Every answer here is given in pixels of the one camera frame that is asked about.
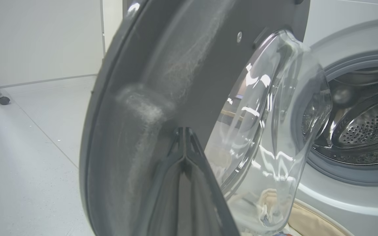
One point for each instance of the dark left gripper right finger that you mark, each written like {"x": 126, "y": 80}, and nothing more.
{"x": 205, "y": 203}

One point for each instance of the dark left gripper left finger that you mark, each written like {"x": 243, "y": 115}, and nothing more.
{"x": 162, "y": 203}

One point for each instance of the grey washing machine door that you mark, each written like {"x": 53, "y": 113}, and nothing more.
{"x": 176, "y": 49}

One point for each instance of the stainless steel washing machine drum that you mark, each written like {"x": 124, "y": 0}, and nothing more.
{"x": 369, "y": 124}

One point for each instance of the white front-load washing machine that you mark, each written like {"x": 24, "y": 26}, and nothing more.
{"x": 356, "y": 29}

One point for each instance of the cream fabric laundry basket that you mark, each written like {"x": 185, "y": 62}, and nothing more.
{"x": 310, "y": 223}

